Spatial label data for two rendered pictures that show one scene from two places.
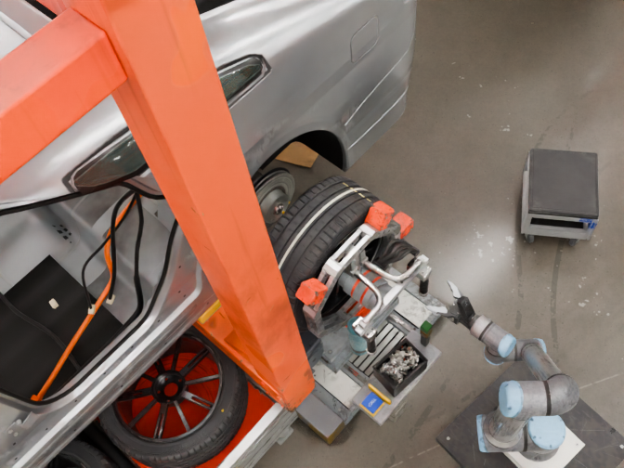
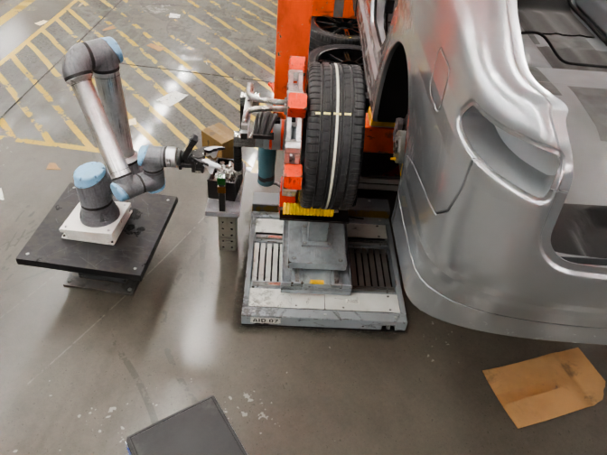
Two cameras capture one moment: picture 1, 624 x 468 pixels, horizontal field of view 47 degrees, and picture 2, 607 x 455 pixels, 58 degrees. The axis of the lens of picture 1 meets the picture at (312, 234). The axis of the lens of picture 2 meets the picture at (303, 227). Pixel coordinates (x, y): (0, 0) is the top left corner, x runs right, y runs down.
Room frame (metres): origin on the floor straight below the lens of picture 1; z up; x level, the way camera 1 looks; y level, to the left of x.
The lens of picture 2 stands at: (2.59, -1.89, 2.23)
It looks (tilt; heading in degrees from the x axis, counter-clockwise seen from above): 42 degrees down; 124
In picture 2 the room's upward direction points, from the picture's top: 6 degrees clockwise
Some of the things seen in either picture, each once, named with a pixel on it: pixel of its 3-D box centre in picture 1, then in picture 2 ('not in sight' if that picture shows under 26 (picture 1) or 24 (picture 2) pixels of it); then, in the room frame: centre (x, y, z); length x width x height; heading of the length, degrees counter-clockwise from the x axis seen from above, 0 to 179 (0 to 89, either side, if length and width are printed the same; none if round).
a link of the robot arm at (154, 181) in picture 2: (498, 350); (152, 178); (0.93, -0.65, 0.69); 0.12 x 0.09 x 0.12; 79
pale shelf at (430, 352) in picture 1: (396, 376); (226, 188); (0.99, -0.24, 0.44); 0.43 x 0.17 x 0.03; 128
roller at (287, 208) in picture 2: not in sight; (308, 209); (1.46, -0.17, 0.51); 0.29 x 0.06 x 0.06; 38
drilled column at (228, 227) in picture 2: (393, 396); (228, 217); (0.97, -0.22, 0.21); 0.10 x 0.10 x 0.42; 38
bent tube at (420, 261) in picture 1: (392, 257); (265, 109); (1.27, -0.29, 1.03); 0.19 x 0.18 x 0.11; 38
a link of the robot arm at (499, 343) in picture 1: (498, 340); (153, 156); (0.93, -0.64, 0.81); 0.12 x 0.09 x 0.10; 38
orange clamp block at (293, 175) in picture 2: (400, 226); (292, 176); (1.50, -0.38, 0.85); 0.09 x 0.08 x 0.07; 128
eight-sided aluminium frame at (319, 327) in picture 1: (354, 278); (292, 135); (1.31, -0.14, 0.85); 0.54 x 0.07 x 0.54; 128
